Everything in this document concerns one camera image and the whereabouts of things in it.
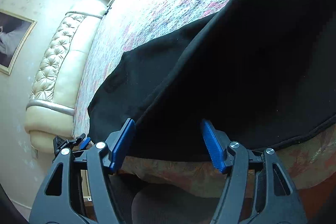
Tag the person's dark trouser leg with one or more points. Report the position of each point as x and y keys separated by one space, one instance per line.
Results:
x=164 y=203

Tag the cream tufted leather headboard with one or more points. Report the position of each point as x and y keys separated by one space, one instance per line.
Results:
x=51 y=108

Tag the finger of the blue pad left gripper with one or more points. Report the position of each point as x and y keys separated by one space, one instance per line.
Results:
x=85 y=143

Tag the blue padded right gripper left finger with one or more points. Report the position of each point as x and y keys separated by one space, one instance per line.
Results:
x=118 y=144

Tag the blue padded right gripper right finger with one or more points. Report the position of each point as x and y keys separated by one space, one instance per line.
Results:
x=216 y=143

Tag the floral bedspread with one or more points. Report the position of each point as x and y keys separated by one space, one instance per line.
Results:
x=131 y=23

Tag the framed black white picture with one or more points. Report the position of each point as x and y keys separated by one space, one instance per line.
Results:
x=15 y=29

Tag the black pants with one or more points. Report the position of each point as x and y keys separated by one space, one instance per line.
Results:
x=262 y=71

